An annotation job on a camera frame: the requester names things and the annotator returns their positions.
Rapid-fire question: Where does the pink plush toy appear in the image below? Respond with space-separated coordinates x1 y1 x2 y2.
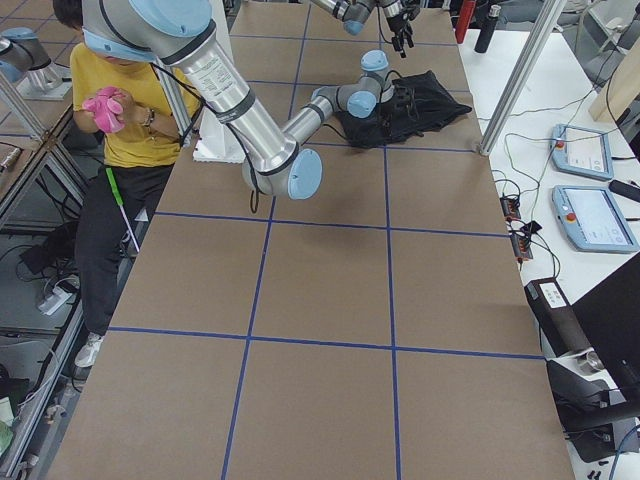
82 86 125 134

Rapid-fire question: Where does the near blue teach pendant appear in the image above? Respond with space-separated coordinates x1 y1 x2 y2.
551 185 639 254

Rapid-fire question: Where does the red water bottle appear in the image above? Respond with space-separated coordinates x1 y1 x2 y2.
454 0 476 44

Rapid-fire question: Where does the black monitor on stand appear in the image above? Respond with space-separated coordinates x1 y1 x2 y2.
547 255 639 462

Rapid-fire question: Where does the far blue teach pendant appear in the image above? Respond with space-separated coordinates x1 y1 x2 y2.
550 124 614 181

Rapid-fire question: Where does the black graphic t-shirt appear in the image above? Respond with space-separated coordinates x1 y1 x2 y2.
336 70 472 149

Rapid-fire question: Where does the person in yellow shirt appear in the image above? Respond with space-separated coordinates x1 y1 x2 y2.
52 0 201 369

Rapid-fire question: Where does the blue teach pendant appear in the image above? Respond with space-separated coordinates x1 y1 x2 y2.
551 185 639 254
550 124 614 181

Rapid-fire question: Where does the green white stick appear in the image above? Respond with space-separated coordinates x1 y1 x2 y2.
105 167 140 253

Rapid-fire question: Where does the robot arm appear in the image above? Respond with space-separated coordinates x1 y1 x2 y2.
310 0 421 58
82 1 395 200

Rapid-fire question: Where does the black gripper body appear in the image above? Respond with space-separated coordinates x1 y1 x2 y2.
382 85 415 130
387 4 418 38

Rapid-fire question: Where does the grey aluminium frame post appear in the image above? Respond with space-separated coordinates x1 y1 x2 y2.
478 0 566 156

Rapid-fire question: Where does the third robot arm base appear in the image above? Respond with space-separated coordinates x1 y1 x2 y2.
1 27 72 101

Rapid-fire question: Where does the white power strip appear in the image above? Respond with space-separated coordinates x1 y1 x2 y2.
38 280 78 316

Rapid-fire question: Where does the dark brown box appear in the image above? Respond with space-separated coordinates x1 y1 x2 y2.
524 277 592 358

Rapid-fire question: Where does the black water bottle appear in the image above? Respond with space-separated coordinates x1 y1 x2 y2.
474 4 501 54

